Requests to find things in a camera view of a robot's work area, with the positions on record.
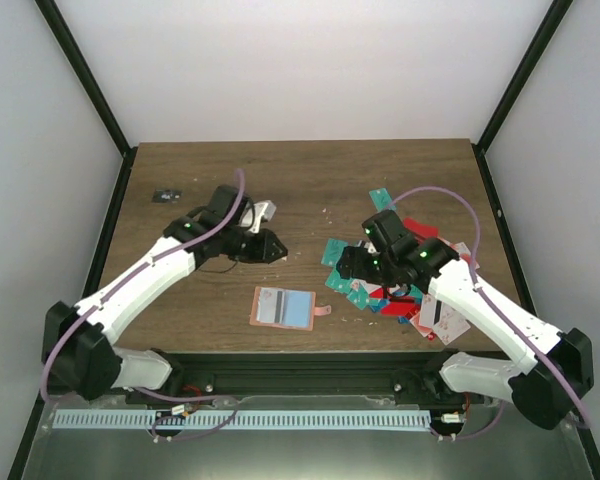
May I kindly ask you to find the light blue slotted strip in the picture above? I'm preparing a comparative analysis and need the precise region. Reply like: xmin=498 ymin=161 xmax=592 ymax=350
xmin=52 ymin=409 xmax=431 ymax=432

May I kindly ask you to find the white card black stripe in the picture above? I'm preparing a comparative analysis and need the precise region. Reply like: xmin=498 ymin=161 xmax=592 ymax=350
xmin=419 ymin=295 xmax=442 ymax=329

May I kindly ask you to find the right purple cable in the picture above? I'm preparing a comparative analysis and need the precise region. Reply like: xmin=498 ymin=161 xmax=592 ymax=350
xmin=387 ymin=186 xmax=592 ymax=443

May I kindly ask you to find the teal card far top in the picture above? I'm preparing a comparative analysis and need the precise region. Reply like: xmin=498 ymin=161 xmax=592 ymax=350
xmin=369 ymin=188 xmax=396 ymax=212

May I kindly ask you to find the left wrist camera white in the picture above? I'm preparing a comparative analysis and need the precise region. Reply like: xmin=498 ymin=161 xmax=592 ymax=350
xmin=241 ymin=200 xmax=276 ymax=234

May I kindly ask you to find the right frame post black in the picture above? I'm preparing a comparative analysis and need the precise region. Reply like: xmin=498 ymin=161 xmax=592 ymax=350
xmin=474 ymin=0 xmax=575 ymax=151

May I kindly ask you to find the teal VIP card lower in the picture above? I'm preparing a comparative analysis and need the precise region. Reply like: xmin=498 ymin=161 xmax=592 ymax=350
xmin=325 ymin=268 xmax=360 ymax=295

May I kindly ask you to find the left frame post black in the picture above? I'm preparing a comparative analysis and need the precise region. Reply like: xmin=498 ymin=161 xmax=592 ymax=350
xmin=33 ymin=0 xmax=133 ymax=156

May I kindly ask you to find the teal VIP card left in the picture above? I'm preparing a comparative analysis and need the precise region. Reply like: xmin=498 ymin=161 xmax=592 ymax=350
xmin=321 ymin=238 xmax=348 ymax=267

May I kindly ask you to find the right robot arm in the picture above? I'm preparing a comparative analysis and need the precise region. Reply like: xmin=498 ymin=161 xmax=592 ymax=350
xmin=336 ymin=210 xmax=594 ymax=430

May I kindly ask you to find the teal vip card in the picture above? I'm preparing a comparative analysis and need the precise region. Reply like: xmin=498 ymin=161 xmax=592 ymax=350
xmin=321 ymin=238 xmax=348 ymax=267
xmin=325 ymin=268 xmax=360 ymax=295

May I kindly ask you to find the purple cable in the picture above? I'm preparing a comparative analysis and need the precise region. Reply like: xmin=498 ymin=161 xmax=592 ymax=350
xmin=387 ymin=186 xmax=592 ymax=443
xmin=39 ymin=168 xmax=247 ymax=445

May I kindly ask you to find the red card top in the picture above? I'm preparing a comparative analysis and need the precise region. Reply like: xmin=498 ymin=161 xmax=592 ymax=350
xmin=403 ymin=217 xmax=439 ymax=239

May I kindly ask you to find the white floral card bottom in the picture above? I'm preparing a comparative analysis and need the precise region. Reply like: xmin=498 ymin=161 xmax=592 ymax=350
xmin=432 ymin=305 xmax=471 ymax=345

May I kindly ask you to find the small black tag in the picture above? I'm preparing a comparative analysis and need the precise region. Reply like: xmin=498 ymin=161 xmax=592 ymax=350
xmin=152 ymin=189 xmax=182 ymax=203

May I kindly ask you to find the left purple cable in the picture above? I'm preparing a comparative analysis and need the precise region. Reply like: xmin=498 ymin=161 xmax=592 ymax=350
xmin=39 ymin=168 xmax=247 ymax=445

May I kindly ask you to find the frame post black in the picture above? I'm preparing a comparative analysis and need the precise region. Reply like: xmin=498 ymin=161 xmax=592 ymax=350
xmin=474 ymin=0 xmax=575 ymax=151
xmin=33 ymin=0 xmax=133 ymax=156

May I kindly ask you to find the pink leather card holder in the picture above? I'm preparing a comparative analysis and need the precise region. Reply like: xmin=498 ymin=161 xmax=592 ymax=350
xmin=249 ymin=287 xmax=332 ymax=331

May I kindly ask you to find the black aluminium front rail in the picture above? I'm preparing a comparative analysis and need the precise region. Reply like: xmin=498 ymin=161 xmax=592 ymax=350
xmin=42 ymin=351 xmax=574 ymax=401

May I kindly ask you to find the white floral VIP card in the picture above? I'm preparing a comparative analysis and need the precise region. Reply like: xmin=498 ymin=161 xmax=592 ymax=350
xmin=256 ymin=288 xmax=286 ymax=324

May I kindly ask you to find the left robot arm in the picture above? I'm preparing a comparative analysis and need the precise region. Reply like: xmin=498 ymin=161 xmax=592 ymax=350
xmin=42 ymin=185 xmax=288 ymax=404

